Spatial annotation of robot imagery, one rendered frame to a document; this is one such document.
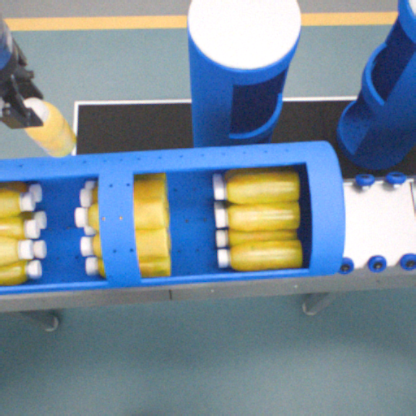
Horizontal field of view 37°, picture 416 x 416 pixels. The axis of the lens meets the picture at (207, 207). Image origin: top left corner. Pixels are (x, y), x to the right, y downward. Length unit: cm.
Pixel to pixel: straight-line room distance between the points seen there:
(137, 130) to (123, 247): 128
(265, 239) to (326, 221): 22
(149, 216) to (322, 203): 34
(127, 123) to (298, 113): 67
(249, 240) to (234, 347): 104
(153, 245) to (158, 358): 114
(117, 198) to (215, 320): 125
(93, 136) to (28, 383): 96
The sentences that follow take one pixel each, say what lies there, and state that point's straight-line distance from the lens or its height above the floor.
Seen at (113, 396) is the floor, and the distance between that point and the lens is 238.
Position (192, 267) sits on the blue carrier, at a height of 99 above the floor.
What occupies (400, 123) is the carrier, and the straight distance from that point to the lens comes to 205.
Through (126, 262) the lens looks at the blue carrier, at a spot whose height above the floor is 118.
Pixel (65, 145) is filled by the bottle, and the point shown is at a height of 133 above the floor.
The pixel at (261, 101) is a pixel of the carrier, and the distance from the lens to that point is 219.
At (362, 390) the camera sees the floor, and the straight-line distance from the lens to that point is 242.
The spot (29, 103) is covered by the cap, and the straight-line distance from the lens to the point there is 104.
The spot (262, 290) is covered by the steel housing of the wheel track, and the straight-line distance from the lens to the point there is 151.
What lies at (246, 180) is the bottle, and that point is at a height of 113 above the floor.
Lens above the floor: 235
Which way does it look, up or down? 73 degrees down
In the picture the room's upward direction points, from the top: straight up
